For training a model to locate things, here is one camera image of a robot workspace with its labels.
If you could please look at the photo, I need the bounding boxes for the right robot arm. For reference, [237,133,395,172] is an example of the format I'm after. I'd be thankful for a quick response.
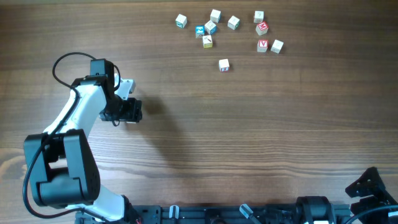
[296,167,397,223]

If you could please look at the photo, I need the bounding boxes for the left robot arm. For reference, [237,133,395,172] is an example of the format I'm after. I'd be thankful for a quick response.
[22,57,142,223]

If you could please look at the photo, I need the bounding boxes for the yellow hammer block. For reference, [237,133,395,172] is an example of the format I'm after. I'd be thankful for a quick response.
[202,35,213,49]

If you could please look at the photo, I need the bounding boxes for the red-edged bottom block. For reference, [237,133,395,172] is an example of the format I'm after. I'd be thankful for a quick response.
[218,58,230,72]

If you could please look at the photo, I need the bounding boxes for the green-edged block far left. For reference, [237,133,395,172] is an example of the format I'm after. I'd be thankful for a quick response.
[175,14,187,29]

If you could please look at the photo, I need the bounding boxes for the green-edged block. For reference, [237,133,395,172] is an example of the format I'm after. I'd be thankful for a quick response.
[175,14,187,29]
[228,16,240,30]

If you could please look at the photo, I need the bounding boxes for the blue letter block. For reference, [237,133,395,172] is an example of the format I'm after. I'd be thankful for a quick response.
[195,26,205,39]

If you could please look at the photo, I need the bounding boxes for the blue-edged round-symbol block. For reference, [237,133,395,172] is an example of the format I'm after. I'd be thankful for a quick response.
[205,21,217,35]

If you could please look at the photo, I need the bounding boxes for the plain block top centre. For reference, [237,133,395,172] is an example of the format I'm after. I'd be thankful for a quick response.
[210,9,221,23]

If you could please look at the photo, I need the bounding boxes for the plain block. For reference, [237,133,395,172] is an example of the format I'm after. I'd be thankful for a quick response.
[271,40,284,54]
[210,9,221,23]
[254,11,264,24]

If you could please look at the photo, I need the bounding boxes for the green-edged block top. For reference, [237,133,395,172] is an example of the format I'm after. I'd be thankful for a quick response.
[228,16,240,30]

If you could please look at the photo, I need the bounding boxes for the red A block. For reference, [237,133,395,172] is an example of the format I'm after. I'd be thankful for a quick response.
[257,40,269,53]

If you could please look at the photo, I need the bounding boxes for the red M block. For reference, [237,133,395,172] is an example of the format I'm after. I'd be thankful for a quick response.
[256,22,269,35]

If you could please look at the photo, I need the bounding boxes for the plain block top right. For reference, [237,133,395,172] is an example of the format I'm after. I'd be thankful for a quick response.
[254,11,264,24]

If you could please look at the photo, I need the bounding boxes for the plain block far right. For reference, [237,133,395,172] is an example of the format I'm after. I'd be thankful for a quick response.
[271,40,284,54]

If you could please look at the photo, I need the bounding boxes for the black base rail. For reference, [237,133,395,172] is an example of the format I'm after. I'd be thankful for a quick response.
[75,204,351,224]

